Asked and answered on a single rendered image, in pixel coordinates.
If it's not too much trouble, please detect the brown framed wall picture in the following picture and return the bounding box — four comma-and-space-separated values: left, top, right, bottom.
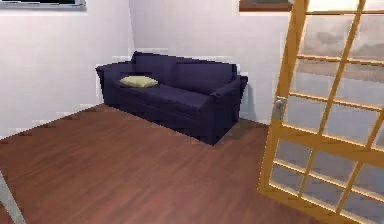
238, 0, 294, 13

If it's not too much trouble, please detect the dark purple sofa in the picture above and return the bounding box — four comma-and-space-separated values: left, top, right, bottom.
95, 50, 249, 147

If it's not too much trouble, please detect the orange glazed room door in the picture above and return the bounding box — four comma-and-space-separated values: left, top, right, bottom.
257, 0, 384, 224

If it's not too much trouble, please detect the grey slanted post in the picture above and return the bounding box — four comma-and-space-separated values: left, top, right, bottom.
0, 171, 27, 224

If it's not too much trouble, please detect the pale yellow cushion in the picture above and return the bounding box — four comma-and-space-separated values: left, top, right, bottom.
119, 75, 159, 89

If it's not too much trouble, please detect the grey door handle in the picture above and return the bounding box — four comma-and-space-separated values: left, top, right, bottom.
271, 96, 287, 120

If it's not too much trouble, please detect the grey framed wall picture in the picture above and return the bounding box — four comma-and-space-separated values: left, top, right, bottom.
0, 0, 87, 10

